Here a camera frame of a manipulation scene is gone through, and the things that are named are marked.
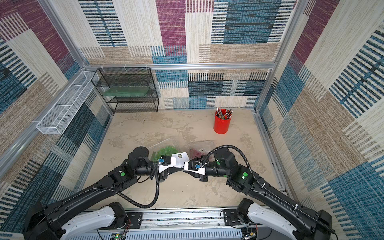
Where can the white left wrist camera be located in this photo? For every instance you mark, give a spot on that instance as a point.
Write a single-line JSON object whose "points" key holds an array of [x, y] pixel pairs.
{"points": [[166, 162]]}

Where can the red pencil cup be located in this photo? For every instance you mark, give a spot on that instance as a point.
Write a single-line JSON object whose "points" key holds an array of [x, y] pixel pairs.
{"points": [[221, 126]]}

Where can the green mat on shelf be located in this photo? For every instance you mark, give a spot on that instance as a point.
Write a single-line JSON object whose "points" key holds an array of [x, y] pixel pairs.
{"points": [[126, 92]]}

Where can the black wire mesh shelf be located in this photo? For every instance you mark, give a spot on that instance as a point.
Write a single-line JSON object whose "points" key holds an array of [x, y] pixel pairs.
{"points": [[106, 78]]}

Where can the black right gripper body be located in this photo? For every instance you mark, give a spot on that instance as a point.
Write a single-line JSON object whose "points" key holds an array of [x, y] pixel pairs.
{"points": [[203, 175]]}

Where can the white wire mesh basket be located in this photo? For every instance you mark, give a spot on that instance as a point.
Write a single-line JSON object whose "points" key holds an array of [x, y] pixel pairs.
{"points": [[60, 115]]}

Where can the pencils in red cup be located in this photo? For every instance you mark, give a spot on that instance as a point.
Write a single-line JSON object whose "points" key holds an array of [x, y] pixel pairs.
{"points": [[224, 114]]}

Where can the clear box of red grapes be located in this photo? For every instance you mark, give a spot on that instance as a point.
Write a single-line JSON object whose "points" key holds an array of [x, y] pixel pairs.
{"points": [[200, 148]]}

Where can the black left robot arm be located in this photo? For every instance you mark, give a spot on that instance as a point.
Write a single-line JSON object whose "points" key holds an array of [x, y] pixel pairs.
{"points": [[48, 221]]}

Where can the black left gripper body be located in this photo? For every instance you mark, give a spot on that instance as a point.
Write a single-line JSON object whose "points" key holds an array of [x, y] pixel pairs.
{"points": [[162, 177]]}

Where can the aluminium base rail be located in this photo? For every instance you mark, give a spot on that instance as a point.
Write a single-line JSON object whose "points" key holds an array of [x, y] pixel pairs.
{"points": [[180, 224]]}

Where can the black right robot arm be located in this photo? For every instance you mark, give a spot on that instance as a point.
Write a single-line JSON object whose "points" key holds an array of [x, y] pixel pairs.
{"points": [[267, 205]]}

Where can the clear box of green grapes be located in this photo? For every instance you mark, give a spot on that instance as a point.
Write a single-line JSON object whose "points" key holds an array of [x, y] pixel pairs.
{"points": [[163, 148]]}

